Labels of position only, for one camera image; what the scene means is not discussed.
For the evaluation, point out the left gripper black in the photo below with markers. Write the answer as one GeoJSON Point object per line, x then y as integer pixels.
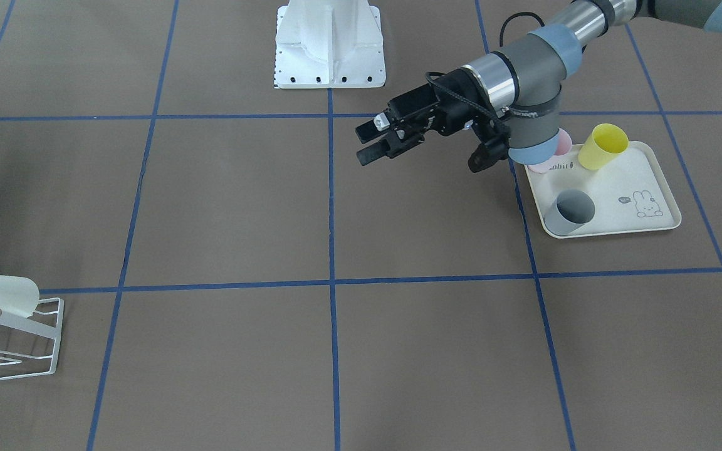
{"type": "Point", "coordinates": [453, 111]}

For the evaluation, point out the pink plastic cup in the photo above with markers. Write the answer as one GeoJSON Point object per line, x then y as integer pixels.
{"type": "Point", "coordinates": [564, 146]}

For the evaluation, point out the grey plastic cup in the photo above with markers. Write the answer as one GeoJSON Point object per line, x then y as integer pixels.
{"type": "Point", "coordinates": [569, 210]}

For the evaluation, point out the yellow plastic cup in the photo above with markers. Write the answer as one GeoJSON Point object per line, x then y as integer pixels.
{"type": "Point", "coordinates": [605, 143]}

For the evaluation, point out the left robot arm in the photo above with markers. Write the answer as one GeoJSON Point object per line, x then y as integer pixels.
{"type": "Point", "coordinates": [511, 97]}

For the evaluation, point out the white cartoon tray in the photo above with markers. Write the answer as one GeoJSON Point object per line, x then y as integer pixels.
{"type": "Point", "coordinates": [631, 194]}

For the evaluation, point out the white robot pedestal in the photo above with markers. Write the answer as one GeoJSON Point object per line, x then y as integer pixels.
{"type": "Point", "coordinates": [329, 44]}

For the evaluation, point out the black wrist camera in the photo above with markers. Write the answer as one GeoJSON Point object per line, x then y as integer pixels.
{"type": "Point", "coordinates": [490, 151]}

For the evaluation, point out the white wire cup rack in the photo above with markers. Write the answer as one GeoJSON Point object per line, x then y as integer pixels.
{"type": "Point", "coordinates": [30, 346]}

